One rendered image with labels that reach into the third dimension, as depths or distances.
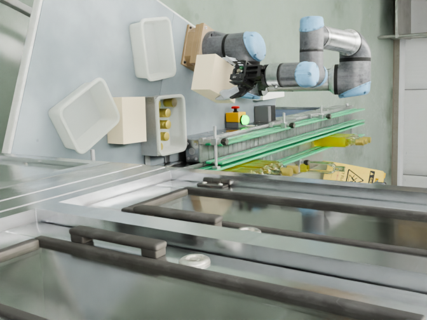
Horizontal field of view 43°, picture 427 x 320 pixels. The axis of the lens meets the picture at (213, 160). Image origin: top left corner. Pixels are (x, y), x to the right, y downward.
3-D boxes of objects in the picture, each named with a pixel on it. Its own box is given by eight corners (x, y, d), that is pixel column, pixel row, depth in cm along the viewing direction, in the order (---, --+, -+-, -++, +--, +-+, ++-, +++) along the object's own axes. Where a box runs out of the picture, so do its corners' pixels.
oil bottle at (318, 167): (295, 171, 289) (342, 175, 274) (295, 161, 288) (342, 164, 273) (300, 169, 293) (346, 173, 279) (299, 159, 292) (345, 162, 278)
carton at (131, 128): (107, 143, 188) (123, 144, 184) (105, 97, 186) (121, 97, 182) (131, 140, 198) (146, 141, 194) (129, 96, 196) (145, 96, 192)
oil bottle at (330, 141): (314, 146, 307) (362, 148, 292) (313, 136, 307) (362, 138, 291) (318, 145, 312) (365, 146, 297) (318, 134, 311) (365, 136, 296)
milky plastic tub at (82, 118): (37, 110, 164) (56, 110, 159) (84, 75, 179) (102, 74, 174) (61, 156, 173) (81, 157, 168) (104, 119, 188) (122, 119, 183)
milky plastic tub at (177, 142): (142, 155, 203) (159, 157, 198) (138, 96, 199) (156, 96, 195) (170, 149, 217) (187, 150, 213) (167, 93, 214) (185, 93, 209)
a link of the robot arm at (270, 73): (288, 67, 170) (284, 92, 169) (276, 68, 172) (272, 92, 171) (277, 59, 163) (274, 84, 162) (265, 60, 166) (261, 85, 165)
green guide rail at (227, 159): (205, 163, 216) (222, 164, 211) (205, 160, 216) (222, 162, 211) (352, 120, 359) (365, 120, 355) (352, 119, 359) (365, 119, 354)
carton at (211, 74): (196, 54, 179) (215, 53, 174) (222, 70, 192) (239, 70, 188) (190, 89, 177) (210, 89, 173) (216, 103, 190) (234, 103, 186)
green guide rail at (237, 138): (204, 145, 215) (222, 146, 210) (204, 143, 214) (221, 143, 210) (353, 110, 358) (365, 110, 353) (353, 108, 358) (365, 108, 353)
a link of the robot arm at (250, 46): (239, 33, 222) (268, 31, 214) (240, 66, 224) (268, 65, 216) (223, 31, 212) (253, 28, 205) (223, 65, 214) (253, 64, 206)
